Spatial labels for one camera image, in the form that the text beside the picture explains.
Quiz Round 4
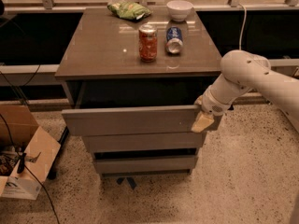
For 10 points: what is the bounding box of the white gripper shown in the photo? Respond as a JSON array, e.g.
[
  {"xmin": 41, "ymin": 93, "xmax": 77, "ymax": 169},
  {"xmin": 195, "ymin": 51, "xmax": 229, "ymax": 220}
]
[{"xmin": 192, "ymin": 87, "xmax": 231, "ymax": 133}]

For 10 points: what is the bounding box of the grey top drawer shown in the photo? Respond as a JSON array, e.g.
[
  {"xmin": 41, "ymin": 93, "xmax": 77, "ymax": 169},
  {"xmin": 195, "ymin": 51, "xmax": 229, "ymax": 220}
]
[{"xmin": 62, "ymin": 105, "xmax": 200, "ymax": 136}]

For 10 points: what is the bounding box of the grey drawer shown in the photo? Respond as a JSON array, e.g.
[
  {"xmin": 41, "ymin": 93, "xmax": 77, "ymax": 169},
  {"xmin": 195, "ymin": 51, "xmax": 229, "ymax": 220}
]
[
  {"xmin": 82, "ymin": 133, "xmax": 206, "ymax": 153},
  {"xmin": 93, "ymin": 155, "xmax": 198, "ymax": 175},
  {"xmin": 62, "ymin": 105, "xmax": 200, "ymax": 136}
]

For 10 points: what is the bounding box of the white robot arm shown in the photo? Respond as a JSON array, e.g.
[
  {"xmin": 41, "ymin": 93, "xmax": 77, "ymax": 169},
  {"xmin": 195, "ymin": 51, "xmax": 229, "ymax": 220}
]
[{"xmin": 194, "ymin": 50, "xmax": 299, "ymax": 224}]

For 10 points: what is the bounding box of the grey middle drawer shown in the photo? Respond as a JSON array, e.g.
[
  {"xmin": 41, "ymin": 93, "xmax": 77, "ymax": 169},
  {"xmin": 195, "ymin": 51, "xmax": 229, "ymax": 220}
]
[{"xmin": 82, "ymin": 133, "xmax": 206, "ymax": 153}]

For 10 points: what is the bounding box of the grey bottom drawer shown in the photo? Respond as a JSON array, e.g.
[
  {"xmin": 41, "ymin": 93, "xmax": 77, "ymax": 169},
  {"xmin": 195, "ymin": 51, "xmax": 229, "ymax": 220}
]
[{"xmin": 93, "ymin": 155, "xmax": 198, "ymax": 175}]

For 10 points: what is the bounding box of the grey drawer cabinet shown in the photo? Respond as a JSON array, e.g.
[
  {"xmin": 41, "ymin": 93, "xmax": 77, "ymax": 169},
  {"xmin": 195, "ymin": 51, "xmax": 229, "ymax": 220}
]
[{"xmin": 55, "ymin": 7, "xmax": 221, "ymax": 176}]

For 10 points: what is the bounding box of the blue soda can lying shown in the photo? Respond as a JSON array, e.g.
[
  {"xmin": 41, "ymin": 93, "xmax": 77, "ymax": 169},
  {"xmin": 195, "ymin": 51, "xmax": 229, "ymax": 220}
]
[{"xmin": 165, "ymin": 26, "xmax": 183, "ymax": 54}]

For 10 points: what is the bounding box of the red soda can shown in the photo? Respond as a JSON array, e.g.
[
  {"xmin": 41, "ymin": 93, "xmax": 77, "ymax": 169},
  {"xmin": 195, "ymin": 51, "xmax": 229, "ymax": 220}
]
[{"xmin": 139, "ymin": 23, "xmax": 157, "ymax": 62}]

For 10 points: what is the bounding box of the white bowl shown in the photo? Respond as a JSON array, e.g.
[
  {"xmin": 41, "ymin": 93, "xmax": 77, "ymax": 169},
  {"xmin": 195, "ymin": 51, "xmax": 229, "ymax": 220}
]
[{"xmin": 166, "ymin": 0, "xmax": 193, "ymax": 21}]

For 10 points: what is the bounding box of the green chip bag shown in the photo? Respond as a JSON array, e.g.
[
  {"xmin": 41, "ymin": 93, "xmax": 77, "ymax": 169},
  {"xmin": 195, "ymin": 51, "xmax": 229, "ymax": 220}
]
[{"xmin": 107, "ymin": 0, "xmax": 151, "ymax": 21}]

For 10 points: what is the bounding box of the black bar on floor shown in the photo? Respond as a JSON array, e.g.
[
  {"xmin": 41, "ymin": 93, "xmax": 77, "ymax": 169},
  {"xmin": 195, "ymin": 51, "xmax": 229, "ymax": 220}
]
[{"xmin": 48, "ymin": 127, "xmax": 69, "ymax": 180}]

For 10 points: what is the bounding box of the cardboard box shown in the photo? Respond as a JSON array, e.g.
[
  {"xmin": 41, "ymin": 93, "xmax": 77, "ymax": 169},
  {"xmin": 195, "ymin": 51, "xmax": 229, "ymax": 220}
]
[{"xmin": 0, "ymin": 105, "xmax": 60, "ymax": 200}]

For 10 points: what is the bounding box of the white cable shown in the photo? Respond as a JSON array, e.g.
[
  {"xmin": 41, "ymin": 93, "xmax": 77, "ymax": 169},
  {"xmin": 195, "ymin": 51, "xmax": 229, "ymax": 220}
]
[{"xmin": 238, "ymin": 3, "xmax": 247, "ymax": 51}]

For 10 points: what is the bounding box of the black cable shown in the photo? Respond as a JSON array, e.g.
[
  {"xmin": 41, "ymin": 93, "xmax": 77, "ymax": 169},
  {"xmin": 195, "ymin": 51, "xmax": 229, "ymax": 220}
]
[{"xmin": 0, "ymin": 113, "xmax": 61, "ymax": 224}]

